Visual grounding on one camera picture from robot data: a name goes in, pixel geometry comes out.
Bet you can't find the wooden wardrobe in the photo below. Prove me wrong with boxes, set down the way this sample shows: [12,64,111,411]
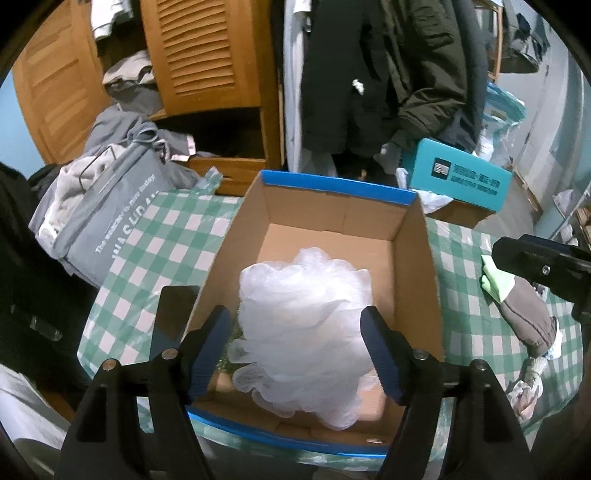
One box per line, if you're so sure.
[11,0,284,197]

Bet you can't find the grey folded clothes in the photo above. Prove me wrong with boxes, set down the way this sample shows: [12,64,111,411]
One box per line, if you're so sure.
[102,50,164,114]

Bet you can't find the light green cloth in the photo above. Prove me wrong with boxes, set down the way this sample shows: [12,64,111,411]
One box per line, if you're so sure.
[480,254,516,304]

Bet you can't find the white mesh bath pouf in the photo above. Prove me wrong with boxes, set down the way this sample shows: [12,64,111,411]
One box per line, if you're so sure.
[232,247,384,431]

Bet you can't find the grey brown mitten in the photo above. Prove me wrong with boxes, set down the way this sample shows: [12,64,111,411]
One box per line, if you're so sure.
[501,277,563,358]

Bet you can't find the teal printed box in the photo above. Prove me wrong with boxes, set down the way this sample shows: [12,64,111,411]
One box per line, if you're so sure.
[409,138,513,214]

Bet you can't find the dark cloth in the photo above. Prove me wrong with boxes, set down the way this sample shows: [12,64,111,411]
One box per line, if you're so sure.
[0,161,95,407]

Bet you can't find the grey hoodie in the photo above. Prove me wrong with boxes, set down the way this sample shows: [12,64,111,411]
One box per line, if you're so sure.
[85,107,195,163]

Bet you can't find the blue plastic bag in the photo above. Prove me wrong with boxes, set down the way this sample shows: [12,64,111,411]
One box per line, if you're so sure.
[484,82,527,162]

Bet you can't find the green white checkered tablecloth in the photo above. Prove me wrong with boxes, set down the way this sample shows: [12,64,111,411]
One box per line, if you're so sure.
[76,189,587,467]

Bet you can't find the pale clothes pile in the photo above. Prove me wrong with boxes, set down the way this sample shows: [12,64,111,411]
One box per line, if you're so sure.
[30,154,116,250]

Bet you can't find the white patterned crumpled cloth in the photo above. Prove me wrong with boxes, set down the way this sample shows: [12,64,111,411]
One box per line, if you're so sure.
[505,354,549,422]

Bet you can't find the blue-sided cardboard box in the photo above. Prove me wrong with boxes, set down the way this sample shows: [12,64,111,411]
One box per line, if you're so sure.
[157,169,446,459]

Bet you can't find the brown cardboard box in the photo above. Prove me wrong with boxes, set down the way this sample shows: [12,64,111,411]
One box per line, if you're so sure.
[425,198,491,229]

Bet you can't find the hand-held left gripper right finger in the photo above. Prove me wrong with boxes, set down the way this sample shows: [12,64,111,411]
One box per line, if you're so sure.
[360,305,532,480]

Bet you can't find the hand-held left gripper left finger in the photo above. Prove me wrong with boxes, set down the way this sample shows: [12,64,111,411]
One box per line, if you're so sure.
[58,305,232,480]

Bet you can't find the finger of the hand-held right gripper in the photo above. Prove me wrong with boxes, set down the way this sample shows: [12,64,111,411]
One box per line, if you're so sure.
[492,234,591,324]

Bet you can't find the grey printed laundry bag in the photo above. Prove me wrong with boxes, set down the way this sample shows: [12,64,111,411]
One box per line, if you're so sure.
[55,143,201,289]

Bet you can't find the olive hanging jacket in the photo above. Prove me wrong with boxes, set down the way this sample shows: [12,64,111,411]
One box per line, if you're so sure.
[379,0,488,153]

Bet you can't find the wooden louvered wardrobe door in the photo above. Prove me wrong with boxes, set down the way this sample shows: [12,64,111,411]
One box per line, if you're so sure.
[141,0,262,116]
[11,0,109,164]

